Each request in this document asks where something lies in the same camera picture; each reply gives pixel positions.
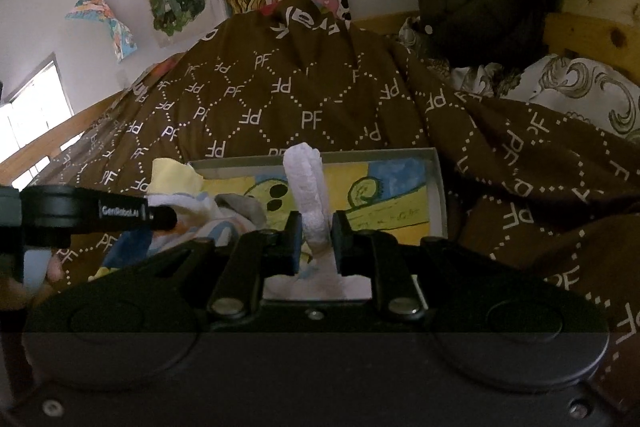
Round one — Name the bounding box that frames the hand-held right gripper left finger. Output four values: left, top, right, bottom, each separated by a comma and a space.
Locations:
145, 211, 303, 320

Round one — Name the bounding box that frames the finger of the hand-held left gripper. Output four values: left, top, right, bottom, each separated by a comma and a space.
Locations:
97, 202, 178, 233

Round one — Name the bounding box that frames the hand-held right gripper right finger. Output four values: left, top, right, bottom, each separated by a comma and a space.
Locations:
331, 211, 501, 320

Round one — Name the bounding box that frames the white textured sock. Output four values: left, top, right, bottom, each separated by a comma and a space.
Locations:
260, 144, 373, 300

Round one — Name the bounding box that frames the grey sock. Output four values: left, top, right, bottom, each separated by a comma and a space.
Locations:
215, 192, 268, 225

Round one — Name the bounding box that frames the painted shallow cardboard box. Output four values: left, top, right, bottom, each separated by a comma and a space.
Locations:
187, 147, 448, 303

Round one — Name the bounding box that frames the person's left hand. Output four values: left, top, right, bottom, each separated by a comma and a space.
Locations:
0, 249, 69, 308

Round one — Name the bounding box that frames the bright window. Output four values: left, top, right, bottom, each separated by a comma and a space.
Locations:
0, 54, 76, 180

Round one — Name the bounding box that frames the brown printed blanket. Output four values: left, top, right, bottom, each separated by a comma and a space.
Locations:
50, 0, 640, 388

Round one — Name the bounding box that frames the white swirl-patterned pillow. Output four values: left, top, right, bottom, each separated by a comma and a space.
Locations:
450, 54, 640, 138

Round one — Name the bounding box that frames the mermaid tail wall poster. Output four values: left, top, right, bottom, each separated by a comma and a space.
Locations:
65, 0, 138, 64

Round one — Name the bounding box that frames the wooden bed frame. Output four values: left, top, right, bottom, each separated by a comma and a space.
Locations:
542, 0, 640, 62

